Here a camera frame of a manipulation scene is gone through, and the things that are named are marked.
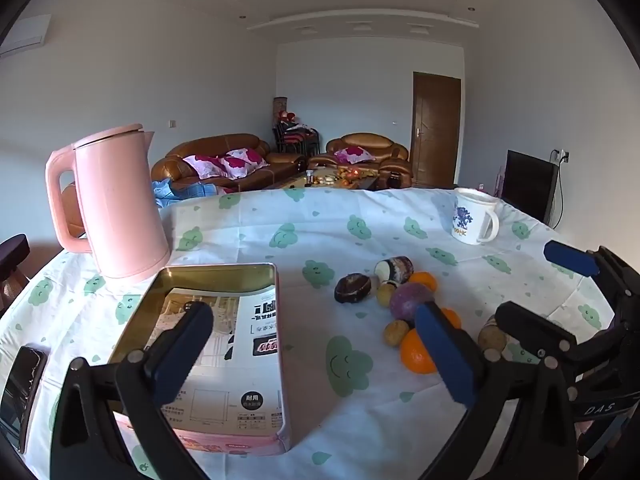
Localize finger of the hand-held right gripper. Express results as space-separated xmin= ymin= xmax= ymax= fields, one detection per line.
xmin=495 ymin=301 xmax=626 ymax=386
xmin=543 ymin=240 xmax=640 ymax=311

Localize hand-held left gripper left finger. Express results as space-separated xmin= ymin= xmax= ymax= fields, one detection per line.
xmin=50 ymin=302 xmax=216 ymax=480

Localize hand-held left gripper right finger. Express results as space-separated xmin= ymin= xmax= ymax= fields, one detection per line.
xmin=414 ymin=301 xmax=582 ymax=480

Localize round purple root vegetable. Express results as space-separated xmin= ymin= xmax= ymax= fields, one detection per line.
xmin=390 ymin=282 xmax=436 ymax=322

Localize rectangular metal tin box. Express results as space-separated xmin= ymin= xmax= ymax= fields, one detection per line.
xmin=107 ymin=262 xmax=292 ymax=457

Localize dark brown round fruit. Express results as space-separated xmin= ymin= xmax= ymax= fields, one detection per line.
xmin=334 ymin=273 xmax=373 ymax=304

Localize black television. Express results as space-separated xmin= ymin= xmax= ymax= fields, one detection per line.
xmin=501 ymin=150 xmax=560 ymax=226

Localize white mug with blue print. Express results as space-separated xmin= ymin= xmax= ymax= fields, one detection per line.
xmin=450 ymin=187 xmax=501 ymax=245

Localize pink electric kettle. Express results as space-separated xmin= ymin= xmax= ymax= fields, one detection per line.
xmin=45 ymin=123 xmax=172 ymax=280

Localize blue plaid cloth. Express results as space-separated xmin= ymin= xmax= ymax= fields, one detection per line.
xmin=151 ymin=180 xmax=221 ymax=208

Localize white tablecloth with green clouds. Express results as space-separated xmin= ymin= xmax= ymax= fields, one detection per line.
xmin=0 ymin=187 xmax=621 ymax=480

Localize black smartphone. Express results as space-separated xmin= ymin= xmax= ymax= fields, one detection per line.
xmin=0 ymin=345 xmax=48 ymax=453

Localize brown leather chair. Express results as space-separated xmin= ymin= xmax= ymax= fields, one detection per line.
xmin=60 ymin=182 xmax=88 ymax=238

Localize pink floral pillow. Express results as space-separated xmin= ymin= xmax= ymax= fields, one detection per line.
xmin=334 ymin=147 xmax=375 ymax=163
xmin=182 ymin=154 xmax=226 ymax=178
xmin=219 ymin=156 xmax=253 ymax=178
xmin=227 ymin=147 xmax=269 ymax=168

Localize brown wooden door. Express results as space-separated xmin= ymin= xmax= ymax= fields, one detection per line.
xmin=412 ymin=71 xmax=461 ymax=187

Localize dark purple stool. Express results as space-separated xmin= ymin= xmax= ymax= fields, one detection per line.
xmin=0 ymin=234 xmax=31 ymax=306

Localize cluttered coffee table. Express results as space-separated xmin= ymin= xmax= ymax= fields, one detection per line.
xmin=265 ymin=167 xmax=391 ymax=192

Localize brown leather sofa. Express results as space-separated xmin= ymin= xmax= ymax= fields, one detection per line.
xmin=151 ymin=133 xmax=307 ymax=193

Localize brown leather armchair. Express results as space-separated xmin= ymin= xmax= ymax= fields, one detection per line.
xmin=307 ymin=133 xmax=413 ymax=188

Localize stacked dark chairs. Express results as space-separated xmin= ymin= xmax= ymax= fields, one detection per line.
xmin=272 ymin=122 xmax=321 ymax=156

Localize white wall air conditioner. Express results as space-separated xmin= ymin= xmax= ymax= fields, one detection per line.
xmin=0 ymin=14 xmax=52 ymax=58

